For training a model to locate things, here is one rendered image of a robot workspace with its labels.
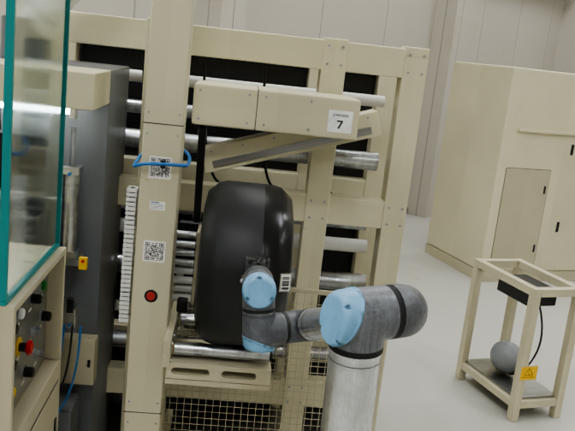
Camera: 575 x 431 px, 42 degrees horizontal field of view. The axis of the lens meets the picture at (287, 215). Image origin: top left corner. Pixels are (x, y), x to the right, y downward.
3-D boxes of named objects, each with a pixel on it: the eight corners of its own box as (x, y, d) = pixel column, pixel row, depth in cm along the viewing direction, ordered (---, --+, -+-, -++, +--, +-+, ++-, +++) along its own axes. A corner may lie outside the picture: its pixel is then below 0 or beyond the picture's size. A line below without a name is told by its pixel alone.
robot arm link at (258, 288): (241, 311, 202) (241, 274, 201) (241, 302, 215) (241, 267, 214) (276, 311, 203) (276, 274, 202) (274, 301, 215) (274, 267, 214)
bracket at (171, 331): (161, 367, 254) (163, 339, 252) (171, 324, 293) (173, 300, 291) (170, 368, 255) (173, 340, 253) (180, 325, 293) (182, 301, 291)
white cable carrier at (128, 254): (117, 321, 263) (126, 187, 253) (120, 316, 268) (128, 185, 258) (131, 322, 263) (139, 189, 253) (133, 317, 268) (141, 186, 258)
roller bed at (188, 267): (143, 300, 302) (148, 228, 295) (148, 288, 316) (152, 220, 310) (192, 304, 303) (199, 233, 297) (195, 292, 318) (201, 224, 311)
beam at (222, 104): (191, 124, 274) (194, 82, 270) (195, 117, 299) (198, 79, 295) (356, 141, 279) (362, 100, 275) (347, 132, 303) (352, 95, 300)
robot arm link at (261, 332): (287, 352, 208) (288, 308, 207) (249, 357, 203) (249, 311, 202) (274, 344, 217) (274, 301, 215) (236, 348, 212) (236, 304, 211)
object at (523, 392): (511, 422, 432) (536, 289, 415) (454, 376, 487) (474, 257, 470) (560, 417, 445) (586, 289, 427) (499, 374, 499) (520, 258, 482)
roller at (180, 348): (169, 357, 259) (170, 347, 256) (171, 346, 262) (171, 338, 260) (271, 364, 262) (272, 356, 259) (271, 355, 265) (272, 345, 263)
